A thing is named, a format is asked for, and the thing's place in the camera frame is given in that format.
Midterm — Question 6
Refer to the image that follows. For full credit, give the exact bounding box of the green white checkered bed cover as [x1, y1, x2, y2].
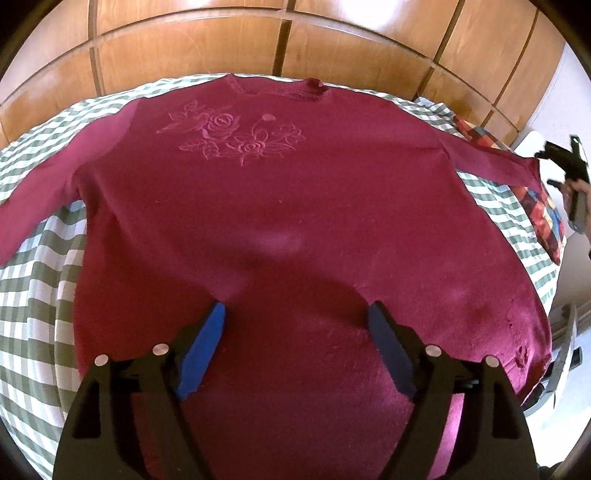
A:
[0, 76, 562, 477]

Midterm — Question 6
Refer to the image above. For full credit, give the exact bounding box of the multicolour plaid pillow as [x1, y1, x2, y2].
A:
[455, 115, 567, 267]

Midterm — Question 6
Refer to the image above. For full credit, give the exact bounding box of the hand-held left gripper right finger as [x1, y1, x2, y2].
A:
[369, 300, 539, 480]

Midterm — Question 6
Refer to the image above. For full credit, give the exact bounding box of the dark red embroidered sweater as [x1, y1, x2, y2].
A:
[0, 74, 553, 480]

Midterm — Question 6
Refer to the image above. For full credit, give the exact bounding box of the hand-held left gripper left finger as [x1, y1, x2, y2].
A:
[53, 300, 227, 480]

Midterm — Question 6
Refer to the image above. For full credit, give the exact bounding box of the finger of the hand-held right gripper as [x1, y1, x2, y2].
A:
[536, 134, 590, 181]

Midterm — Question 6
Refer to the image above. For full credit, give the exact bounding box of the person's right hand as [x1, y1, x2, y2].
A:
[547, 178, 591, 200]

